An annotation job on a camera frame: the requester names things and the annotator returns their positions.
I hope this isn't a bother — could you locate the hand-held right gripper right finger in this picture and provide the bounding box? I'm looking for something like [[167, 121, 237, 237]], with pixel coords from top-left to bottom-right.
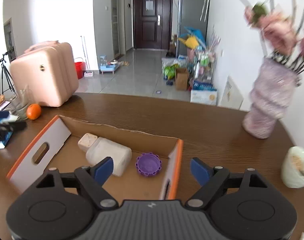
[[186, 157, 269, 210]]

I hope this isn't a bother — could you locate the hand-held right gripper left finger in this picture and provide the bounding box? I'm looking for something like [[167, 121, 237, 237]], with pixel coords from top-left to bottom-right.
[[36, 156, 117, 210]]

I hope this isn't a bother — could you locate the white plastic bottle beige cap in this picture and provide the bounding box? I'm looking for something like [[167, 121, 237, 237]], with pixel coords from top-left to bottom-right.
[[78, 133, 132, 177]]

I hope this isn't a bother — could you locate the cardboard box orange rim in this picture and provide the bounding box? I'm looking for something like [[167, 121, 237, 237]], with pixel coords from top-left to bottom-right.
[[6, 115, 184, 202]]

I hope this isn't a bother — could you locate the purple ridged lid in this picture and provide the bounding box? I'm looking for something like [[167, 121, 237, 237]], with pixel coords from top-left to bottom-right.
[[135, 152, 163, 178]]

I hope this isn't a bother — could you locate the clear glass cup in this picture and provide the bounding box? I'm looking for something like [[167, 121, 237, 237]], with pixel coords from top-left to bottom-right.
[[9, 87, 30, 120]]

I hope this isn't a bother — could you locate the orange fruit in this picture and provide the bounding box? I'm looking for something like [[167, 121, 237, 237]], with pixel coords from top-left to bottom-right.
[[26, 103, 42, 120]]

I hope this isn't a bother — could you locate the pink hard-shell suitcase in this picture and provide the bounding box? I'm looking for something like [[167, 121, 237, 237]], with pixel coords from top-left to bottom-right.
[[9, 41, 79, 107]]

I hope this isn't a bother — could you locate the white and blue carton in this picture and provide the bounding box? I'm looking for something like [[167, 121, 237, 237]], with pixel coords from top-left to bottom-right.
[[190, 81, 218, 106]]

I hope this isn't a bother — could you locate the red plastic bucket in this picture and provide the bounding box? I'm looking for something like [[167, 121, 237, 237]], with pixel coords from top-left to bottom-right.
[[74, 61, 84, 79]]

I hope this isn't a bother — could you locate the small brown cardboard box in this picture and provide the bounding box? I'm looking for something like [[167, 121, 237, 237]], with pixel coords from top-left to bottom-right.
[[175, 67, 190, 91]]

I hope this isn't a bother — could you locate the white ceramic bowl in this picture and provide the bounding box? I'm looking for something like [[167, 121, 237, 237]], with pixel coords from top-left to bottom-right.
[[281, 146, 304, 188]]

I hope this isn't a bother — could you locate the white mop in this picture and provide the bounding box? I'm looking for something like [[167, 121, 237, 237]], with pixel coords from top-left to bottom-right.
[[80, 36, 95, 77]]

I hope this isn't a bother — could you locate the pale purple textured vase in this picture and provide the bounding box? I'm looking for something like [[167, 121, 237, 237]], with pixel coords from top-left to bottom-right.
[[242, 57, 302, 139]]

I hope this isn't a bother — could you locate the green plastic bag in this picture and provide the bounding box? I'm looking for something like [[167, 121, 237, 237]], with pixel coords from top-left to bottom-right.
[[164, 64, 180, 80]]

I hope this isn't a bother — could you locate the blue pet water feeder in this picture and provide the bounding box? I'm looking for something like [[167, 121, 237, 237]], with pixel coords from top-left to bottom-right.
[[100, 56, 118, 75]]

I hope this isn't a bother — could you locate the yellow plastic dustpan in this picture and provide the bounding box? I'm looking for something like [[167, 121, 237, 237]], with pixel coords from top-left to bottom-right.
[[177, 35, 200, 48]]

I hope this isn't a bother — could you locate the blue plastic bag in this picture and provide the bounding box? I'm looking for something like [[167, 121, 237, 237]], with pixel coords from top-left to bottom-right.
[[184, 26, 207, 50]]

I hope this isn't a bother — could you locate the grey refrigerator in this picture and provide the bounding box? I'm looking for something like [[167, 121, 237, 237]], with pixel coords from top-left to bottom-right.
[[176, 0, 210, 57]]

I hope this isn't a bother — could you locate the dark brown entrance door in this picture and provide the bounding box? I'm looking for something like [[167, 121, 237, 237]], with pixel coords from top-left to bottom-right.
[[132, 0, 173, 50]]

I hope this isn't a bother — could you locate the dried pink flowers bouquet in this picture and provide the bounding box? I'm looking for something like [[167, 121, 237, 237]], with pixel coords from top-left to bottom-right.
[[188, 0, 304, 74]]

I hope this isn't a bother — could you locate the black camera tripod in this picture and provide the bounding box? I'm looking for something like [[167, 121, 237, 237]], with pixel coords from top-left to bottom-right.
[[0, 51, 16, 96]]

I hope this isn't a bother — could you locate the white board leaning on wall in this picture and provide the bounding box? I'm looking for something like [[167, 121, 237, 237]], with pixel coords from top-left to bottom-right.
[[220, 76, 244, 111]]

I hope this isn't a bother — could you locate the wire storage rack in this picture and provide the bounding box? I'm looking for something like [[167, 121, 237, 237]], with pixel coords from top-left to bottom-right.
[[191, 50, 218, 90]]

